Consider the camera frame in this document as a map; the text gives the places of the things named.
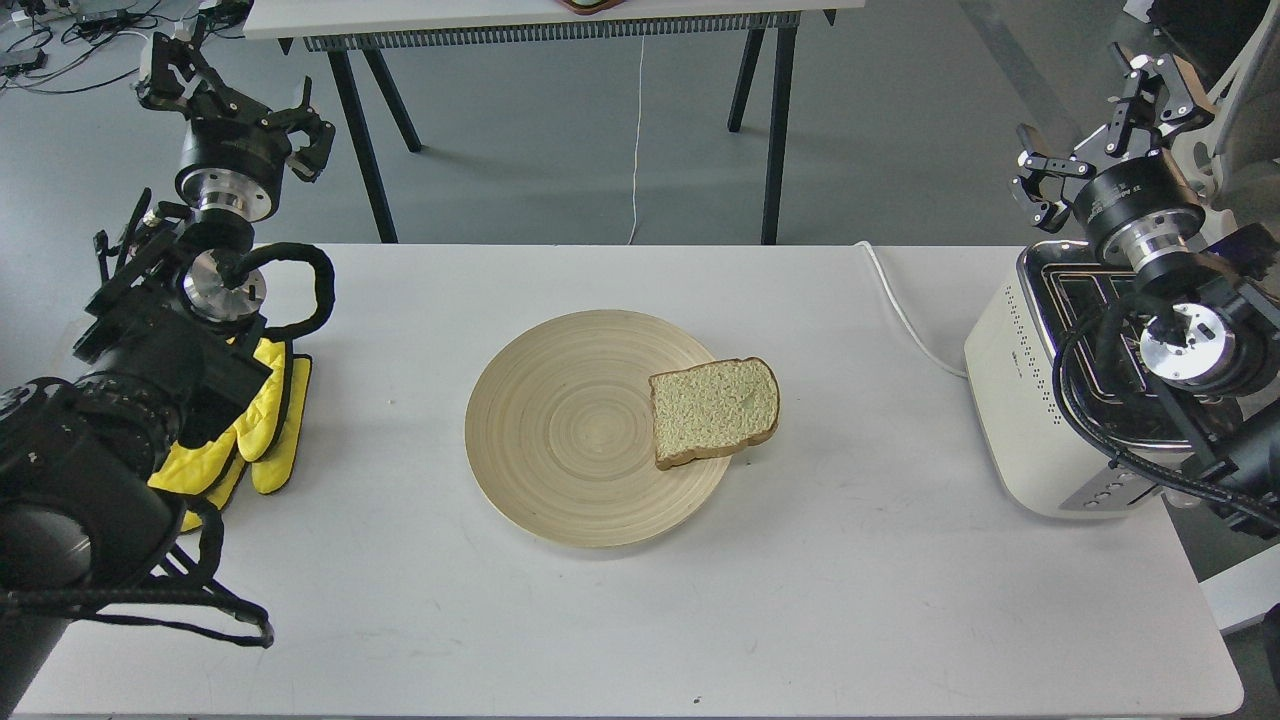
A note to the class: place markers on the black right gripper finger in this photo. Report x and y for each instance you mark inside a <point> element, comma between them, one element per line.
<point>1162,95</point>
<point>1040,185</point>

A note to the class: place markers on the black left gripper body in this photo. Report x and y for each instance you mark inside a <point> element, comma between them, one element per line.
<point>246,147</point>

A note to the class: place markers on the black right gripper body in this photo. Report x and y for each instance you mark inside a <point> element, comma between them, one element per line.
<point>1136,191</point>

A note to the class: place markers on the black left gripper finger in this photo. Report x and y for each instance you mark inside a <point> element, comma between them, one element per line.
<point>175,76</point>
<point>305,138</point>

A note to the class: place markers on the slice of bread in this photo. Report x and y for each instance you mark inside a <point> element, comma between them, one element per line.
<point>713,410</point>

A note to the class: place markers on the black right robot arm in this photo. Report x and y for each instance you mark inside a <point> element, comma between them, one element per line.
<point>1194,326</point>

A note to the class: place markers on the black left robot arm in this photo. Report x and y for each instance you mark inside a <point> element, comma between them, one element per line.
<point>186,298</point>

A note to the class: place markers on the white toaster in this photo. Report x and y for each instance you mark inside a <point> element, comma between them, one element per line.
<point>1044,464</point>

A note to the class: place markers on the white background table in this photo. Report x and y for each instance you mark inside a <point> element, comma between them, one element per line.
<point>338,29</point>

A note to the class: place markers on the yellow oven mitt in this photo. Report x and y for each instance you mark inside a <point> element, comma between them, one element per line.
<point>260,446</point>

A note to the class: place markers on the round wooden plate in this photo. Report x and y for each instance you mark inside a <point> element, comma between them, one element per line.
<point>559,431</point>

